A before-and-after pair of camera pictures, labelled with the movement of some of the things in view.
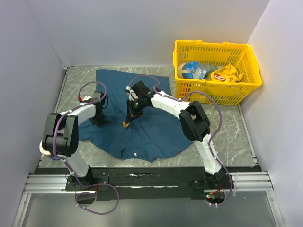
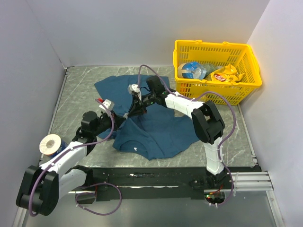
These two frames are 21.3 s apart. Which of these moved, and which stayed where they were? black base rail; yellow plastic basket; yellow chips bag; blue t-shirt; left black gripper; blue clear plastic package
Moved: blue t-shirt; left black gripper
Stayed: black base rail; blue clear plastic package; yellow plastic basket; yellow chips bag
